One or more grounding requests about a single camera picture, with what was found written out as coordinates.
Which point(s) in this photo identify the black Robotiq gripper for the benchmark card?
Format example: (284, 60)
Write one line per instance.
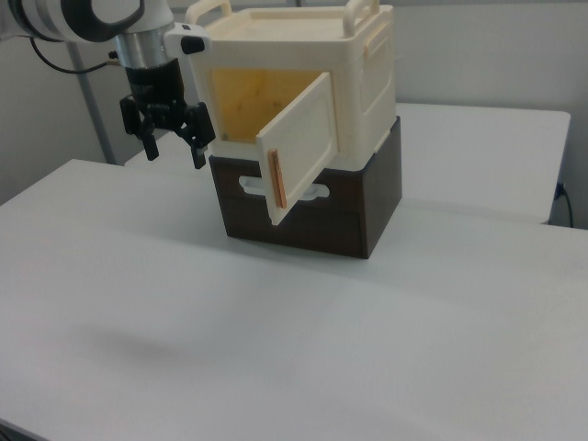
(154, 85)

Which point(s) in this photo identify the cream cabinet door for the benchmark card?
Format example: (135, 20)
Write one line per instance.
(308, 133)

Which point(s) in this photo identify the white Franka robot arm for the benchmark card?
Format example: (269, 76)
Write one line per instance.
(69, 18)

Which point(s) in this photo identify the cream plastic cabinet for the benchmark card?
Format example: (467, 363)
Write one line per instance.
(285, 50)

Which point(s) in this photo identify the dark brown drawer box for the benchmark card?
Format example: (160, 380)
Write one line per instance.
(321, 225)

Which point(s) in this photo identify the grey metal frame post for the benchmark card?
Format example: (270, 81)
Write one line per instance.
(94, 110)

